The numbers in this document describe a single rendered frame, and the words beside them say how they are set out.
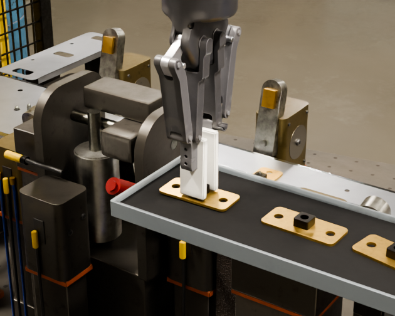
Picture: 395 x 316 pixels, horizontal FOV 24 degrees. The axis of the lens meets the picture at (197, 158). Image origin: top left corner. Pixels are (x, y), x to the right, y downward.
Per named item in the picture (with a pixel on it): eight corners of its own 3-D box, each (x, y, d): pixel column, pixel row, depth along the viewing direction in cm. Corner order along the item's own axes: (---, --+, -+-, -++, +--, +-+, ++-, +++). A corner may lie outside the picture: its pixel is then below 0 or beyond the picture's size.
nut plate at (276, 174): (262, 168, 141) (262, 160, 140) (284, 173, 139) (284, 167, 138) (234, 189, 134) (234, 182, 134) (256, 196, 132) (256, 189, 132)
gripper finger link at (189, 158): (198, 123, 93) (182, 133, 91) (197, 168, 96) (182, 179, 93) (185, 120, 94) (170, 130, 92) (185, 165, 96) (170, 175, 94)
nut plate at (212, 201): (241, 198, 98) (241, 188, 98) (223, 212, 95) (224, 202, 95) (176, 179, 102) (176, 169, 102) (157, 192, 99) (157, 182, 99)
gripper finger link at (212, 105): (185, 27, 92) (192, 22, 93) (190, 125, 98) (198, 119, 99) (218, 34, 90) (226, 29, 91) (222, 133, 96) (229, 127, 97)
